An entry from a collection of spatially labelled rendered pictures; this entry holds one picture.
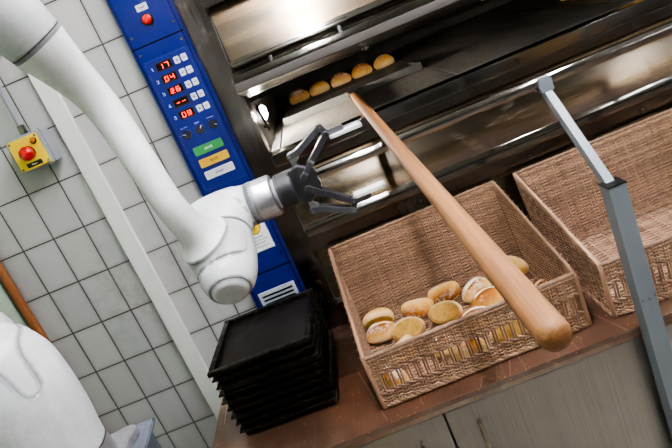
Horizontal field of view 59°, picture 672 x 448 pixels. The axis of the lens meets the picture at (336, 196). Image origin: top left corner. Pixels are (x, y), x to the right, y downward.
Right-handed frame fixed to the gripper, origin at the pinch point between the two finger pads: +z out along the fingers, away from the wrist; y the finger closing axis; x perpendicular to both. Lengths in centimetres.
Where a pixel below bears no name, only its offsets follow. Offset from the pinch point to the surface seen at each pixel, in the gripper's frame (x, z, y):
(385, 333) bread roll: -32, -13, 58
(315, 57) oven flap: -40.1, -1.9, -20.2
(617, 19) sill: -55, 84, 4
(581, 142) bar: -5.6, 44.7, 16.9
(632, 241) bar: 5, 45, 38
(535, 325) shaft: 77, 5, 0
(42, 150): -47, -81, -25
